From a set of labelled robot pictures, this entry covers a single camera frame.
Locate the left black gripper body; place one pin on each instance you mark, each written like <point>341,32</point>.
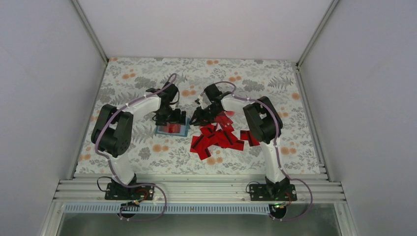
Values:
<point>167,115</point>

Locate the red card front bottom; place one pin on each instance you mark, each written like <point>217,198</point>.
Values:
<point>204,153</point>

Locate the teal card holder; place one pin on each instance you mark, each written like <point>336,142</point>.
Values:
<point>184,134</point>

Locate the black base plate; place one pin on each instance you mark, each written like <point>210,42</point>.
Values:
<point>261,193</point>
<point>116,191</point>

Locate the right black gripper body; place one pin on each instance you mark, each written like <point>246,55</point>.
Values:
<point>207,116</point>

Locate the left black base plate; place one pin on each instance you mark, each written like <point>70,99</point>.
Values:
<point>116,191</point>

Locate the grey slotted cable duct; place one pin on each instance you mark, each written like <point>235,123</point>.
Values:
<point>154,208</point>

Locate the pile of red cards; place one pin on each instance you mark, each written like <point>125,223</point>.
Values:
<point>219,133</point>

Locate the floral table mat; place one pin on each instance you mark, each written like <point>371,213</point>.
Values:
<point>126,79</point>

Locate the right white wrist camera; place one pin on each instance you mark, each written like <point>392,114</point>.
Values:
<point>200,102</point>

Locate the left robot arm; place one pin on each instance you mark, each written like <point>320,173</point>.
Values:
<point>112,132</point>

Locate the red card far right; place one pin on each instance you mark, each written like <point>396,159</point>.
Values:
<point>246,135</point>

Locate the aluminium rail frame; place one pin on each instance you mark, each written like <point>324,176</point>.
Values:
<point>206,189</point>

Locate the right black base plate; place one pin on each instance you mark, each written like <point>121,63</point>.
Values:
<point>261,193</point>

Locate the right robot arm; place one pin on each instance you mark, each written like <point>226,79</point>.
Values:
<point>263,122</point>

